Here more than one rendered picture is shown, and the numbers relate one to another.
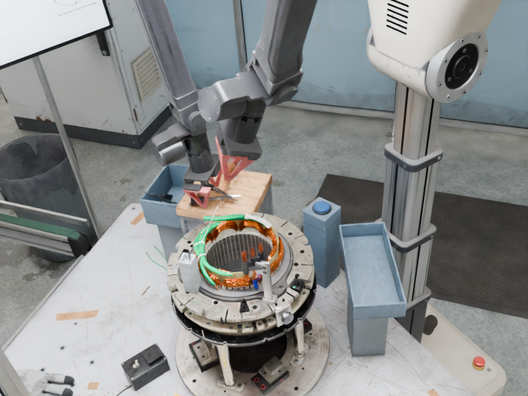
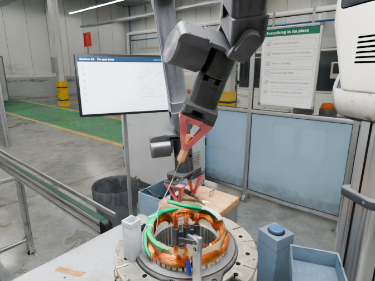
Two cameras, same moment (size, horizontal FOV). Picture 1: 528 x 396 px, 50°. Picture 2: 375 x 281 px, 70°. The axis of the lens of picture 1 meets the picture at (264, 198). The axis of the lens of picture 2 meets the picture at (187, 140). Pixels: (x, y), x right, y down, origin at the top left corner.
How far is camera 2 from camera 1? 61 cm
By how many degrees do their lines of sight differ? 28
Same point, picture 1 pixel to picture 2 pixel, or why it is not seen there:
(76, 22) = (150, 102)
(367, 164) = (316, 245)
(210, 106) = (171, 46)
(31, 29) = (124, 99)
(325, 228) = (277, 248)
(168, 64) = (171, 74)
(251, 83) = (216, 37)
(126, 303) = (106, 274)
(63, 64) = not seen: hidden behind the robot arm
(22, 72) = (134, 153)
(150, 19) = (163, 35)
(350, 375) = not seen: outside the picture
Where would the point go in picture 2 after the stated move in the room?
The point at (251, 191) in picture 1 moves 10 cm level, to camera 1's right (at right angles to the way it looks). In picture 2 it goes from (219, 203) to (251, 207)
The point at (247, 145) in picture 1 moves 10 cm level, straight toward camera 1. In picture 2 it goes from (205, 108) to (192, 117)
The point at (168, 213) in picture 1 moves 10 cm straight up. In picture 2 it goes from (154, 206) to (153, 179)
